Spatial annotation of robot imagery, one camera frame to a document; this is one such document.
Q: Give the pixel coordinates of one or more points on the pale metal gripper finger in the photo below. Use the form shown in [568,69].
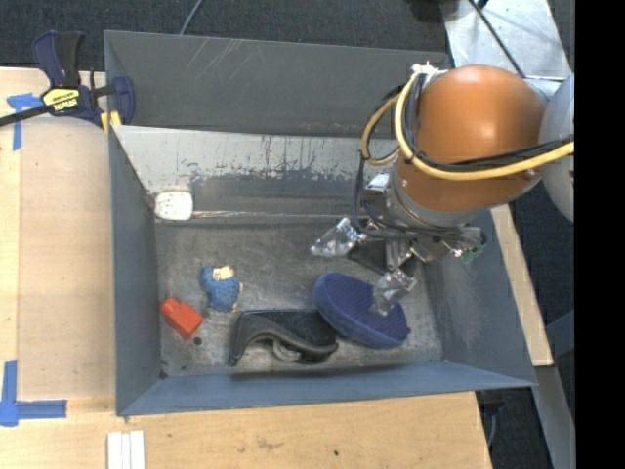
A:
[391,291]
[338,240]

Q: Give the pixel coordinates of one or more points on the red block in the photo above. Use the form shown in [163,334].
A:
[181,317]

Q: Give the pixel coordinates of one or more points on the blue toy animal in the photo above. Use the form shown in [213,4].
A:
[222,290]

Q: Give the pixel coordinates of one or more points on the dark blue round bowl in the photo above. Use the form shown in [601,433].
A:
[349,311]

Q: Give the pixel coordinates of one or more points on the white rounded box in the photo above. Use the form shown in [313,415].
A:
[174,205]

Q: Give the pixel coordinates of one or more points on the grey metal bin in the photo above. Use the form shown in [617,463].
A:
[273,262]

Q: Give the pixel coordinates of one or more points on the black plastic tool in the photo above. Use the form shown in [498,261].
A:
[288,330]

